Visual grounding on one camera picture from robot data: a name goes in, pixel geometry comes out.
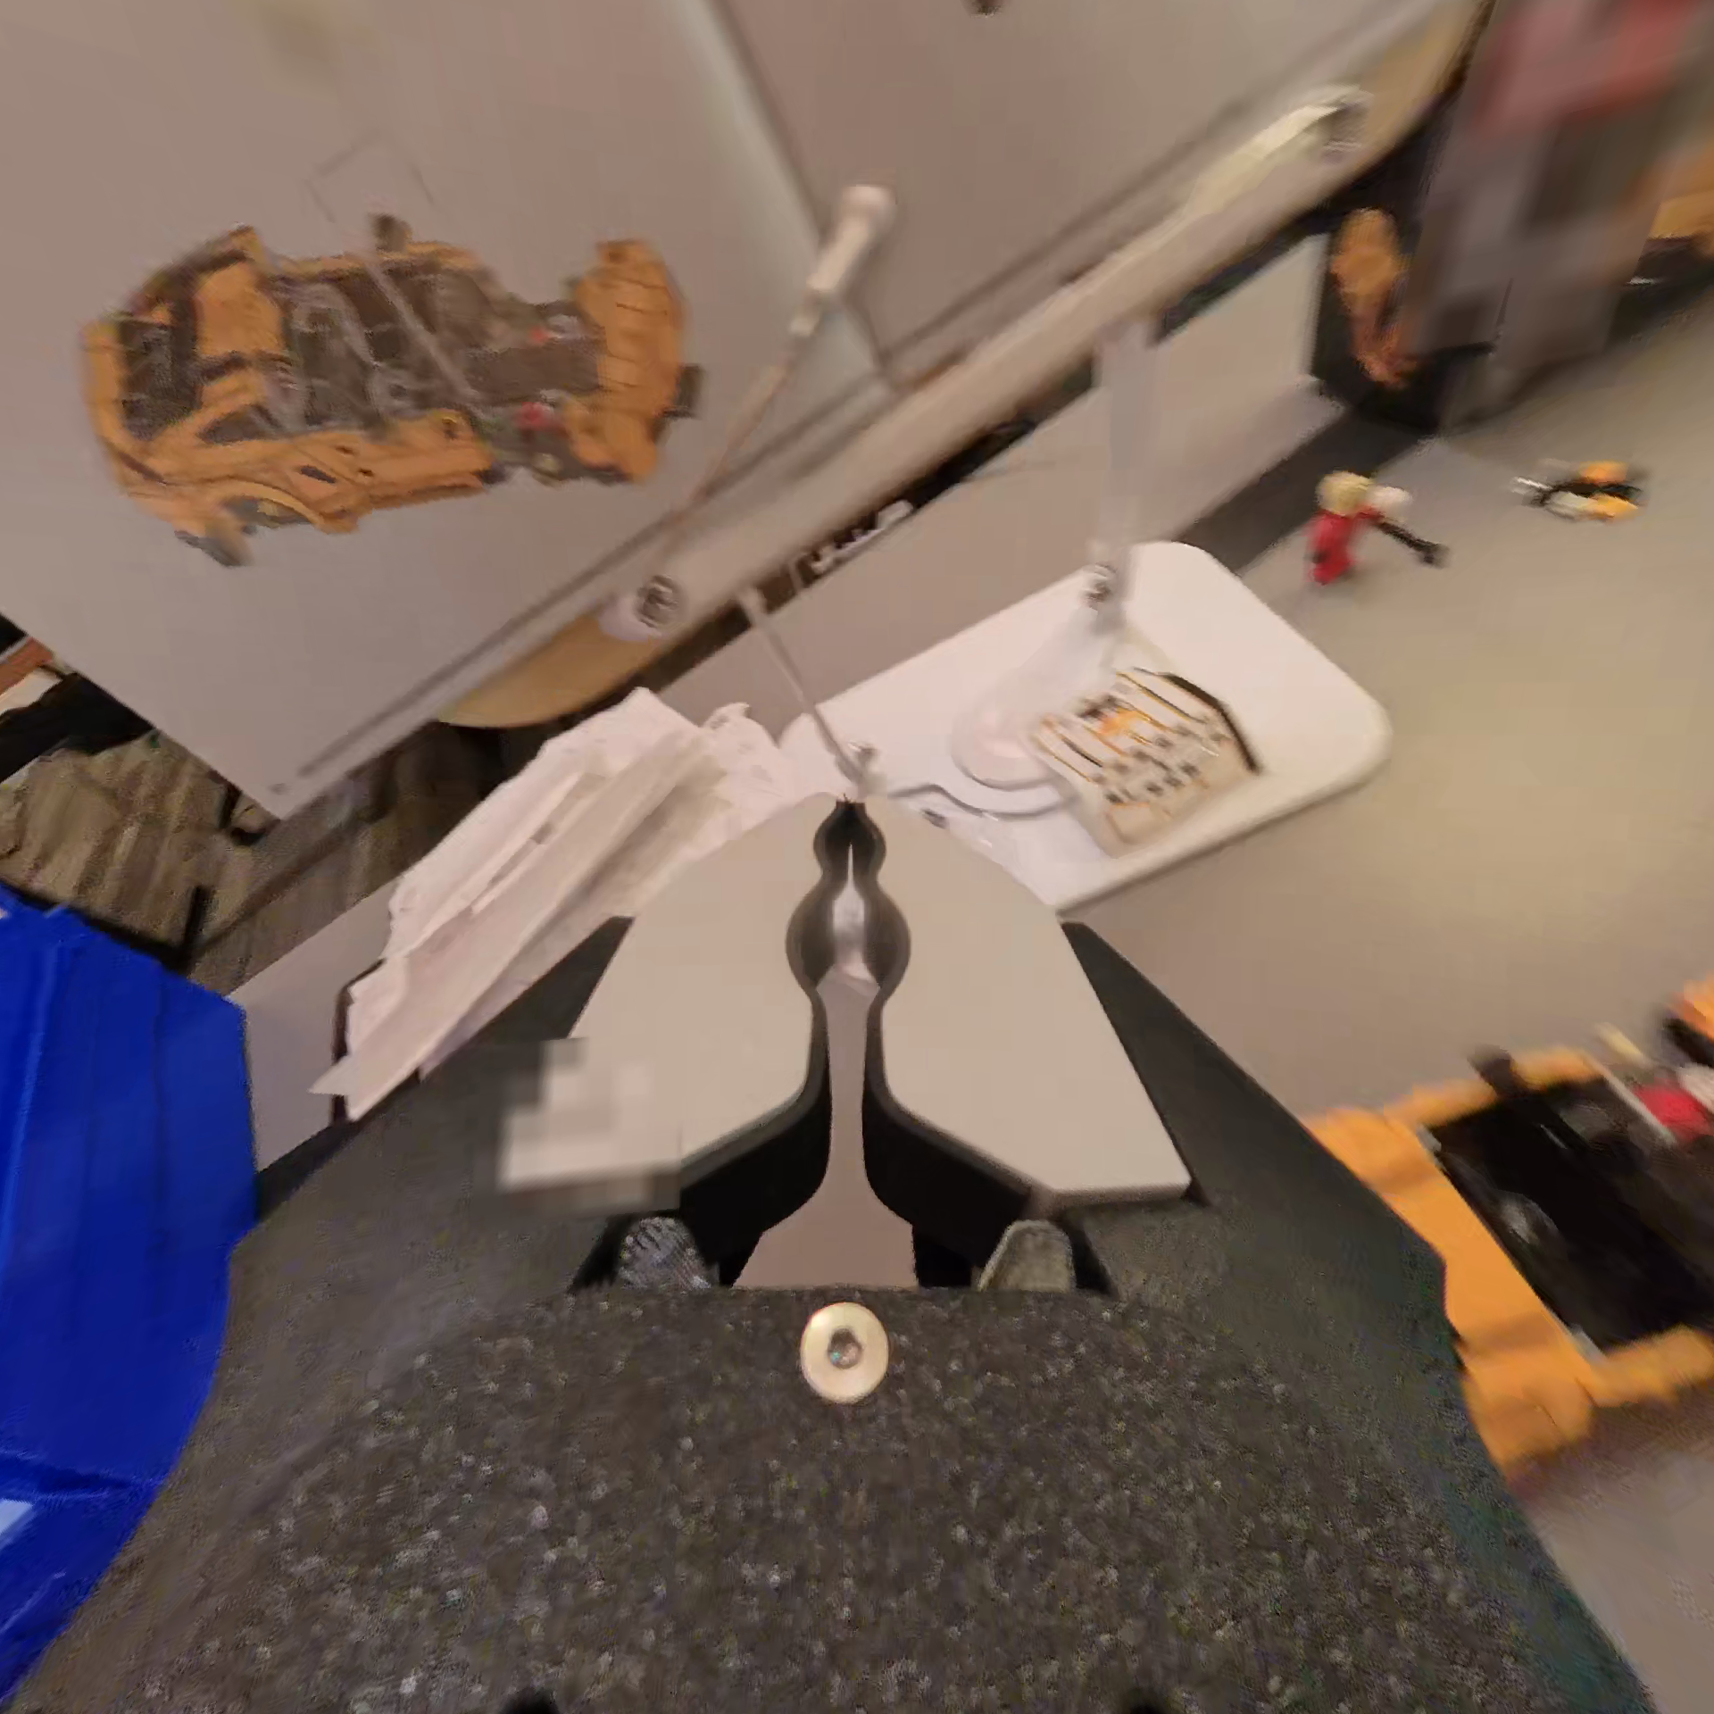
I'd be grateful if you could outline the small orange black lego assembly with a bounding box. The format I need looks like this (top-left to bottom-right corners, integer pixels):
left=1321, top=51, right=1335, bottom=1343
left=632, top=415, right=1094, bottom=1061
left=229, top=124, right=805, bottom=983
left=1512, top=459, right=1646, bottom=522

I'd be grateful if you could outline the white book stand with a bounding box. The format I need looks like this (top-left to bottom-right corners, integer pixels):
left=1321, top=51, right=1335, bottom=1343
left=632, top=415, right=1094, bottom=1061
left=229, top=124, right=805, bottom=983
left=434, top=81, right=1398, bottom=916

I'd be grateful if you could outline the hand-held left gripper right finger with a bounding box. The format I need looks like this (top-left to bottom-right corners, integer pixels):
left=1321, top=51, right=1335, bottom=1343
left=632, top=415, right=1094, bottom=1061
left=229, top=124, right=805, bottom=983
left=862, top=797, right=1194, bottom=1204

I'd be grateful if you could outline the sticker sheet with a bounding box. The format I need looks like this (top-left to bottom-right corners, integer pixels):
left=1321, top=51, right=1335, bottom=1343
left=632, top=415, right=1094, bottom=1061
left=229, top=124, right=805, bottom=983
left=1030, top=667, right=1260, bottom=859

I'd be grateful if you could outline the red lego minifigure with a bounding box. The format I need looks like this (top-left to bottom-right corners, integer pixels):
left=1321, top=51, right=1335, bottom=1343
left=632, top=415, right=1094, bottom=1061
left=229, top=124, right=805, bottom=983
left=1305, top=468, right=1382, bottom=588

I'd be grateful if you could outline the blue plastic bin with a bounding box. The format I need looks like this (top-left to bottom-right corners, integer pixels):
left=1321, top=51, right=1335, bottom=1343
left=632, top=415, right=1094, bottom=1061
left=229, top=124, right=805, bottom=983
left=0, top=884, right=257, bottom=1690

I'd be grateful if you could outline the orange lego car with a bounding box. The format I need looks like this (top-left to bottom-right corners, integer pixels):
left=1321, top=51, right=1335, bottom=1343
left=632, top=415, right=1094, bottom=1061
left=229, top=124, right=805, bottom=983
left=1305, top=977, right=1714, bottom=1475

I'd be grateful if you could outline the open instruction booklet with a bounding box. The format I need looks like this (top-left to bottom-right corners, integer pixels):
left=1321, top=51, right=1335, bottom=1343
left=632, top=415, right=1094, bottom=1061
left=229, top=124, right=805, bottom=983
left=0, top=0, right=1468, bottom=820

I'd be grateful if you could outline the pile of white paper bags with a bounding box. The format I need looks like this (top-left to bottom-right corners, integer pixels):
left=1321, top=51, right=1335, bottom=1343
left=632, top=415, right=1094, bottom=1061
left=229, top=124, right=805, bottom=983
left=311, top=690, right=805, bottom=1120

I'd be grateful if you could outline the black lego box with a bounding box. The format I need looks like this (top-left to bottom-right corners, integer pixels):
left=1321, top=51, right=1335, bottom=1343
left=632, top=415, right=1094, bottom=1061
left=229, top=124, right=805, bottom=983
left=1309, top=0, right=1714, bottom=434

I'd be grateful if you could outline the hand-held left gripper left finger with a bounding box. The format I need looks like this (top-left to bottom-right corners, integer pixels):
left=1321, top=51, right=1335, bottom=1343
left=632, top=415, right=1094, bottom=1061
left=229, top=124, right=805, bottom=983
left=573, top=793, right=843, bottom=1168

